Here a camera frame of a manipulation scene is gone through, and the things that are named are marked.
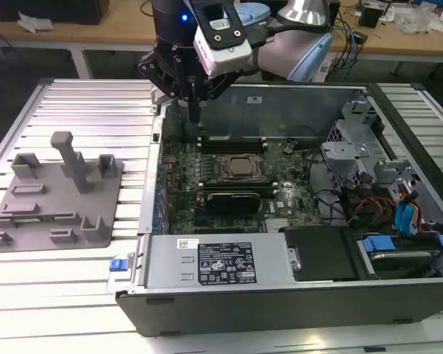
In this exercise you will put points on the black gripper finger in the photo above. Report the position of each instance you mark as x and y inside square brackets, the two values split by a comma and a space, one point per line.
[219, 86]
[157, 70]

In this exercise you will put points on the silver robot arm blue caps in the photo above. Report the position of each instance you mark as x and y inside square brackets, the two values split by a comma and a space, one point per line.
[280, 55]

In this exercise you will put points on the black RAM slot bank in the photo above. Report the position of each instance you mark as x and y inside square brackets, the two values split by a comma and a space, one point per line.
[232, 146]

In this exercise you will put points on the empty black RAM slot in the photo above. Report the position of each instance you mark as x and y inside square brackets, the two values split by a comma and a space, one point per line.
[236, 181]

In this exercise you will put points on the dark RAM stick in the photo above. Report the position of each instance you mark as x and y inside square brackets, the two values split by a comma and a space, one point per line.
[240, 189]

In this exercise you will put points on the silver CPU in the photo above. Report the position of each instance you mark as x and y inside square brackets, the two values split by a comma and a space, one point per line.
[243, 166]

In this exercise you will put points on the round coin battery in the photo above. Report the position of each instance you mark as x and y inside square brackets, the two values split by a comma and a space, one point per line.
[288, 148]

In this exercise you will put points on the white power strip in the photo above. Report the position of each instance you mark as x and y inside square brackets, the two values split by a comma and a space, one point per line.
[325, 71]

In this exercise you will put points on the large black box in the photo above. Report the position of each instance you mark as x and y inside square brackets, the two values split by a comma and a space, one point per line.
[59, 11]

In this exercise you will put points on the crumpled white paper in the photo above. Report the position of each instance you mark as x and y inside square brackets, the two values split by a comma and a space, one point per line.
[33, 23]

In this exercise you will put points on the green motherboard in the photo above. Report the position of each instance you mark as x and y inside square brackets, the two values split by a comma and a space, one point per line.
[299, 195]

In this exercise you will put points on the grey plastic parts rack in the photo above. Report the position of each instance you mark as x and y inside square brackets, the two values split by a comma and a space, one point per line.
[96, 191]

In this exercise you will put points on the metal drive cage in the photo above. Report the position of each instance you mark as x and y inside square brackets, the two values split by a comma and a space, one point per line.
[343, 151]

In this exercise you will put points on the small black adapter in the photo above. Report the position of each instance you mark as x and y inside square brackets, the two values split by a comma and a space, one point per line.
[360, 37]

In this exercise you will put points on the silver finned heatsink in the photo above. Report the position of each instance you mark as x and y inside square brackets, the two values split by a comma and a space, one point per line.
[278, 225]

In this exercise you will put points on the black square device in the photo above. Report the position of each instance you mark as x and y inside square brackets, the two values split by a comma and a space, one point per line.
[371, 16]

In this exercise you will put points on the grey power supply with label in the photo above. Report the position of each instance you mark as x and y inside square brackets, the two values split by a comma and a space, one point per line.
[170, 258]

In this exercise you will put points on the black plastic shroud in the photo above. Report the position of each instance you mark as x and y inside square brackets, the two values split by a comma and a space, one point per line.
[325, 254]

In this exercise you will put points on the blue case latch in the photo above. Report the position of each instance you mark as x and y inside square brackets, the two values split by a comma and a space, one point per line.
[119, 265]

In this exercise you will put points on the clear plastic bags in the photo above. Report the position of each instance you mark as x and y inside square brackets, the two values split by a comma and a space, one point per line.
[417, 20]

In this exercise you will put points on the hard disk in blue carrier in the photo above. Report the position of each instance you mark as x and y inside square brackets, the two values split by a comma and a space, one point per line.
[378, 244]

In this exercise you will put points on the open black PC case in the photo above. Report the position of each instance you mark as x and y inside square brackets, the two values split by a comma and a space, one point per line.
[280, 313]

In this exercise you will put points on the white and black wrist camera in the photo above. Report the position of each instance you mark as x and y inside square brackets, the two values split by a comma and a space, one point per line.
[221, 51]

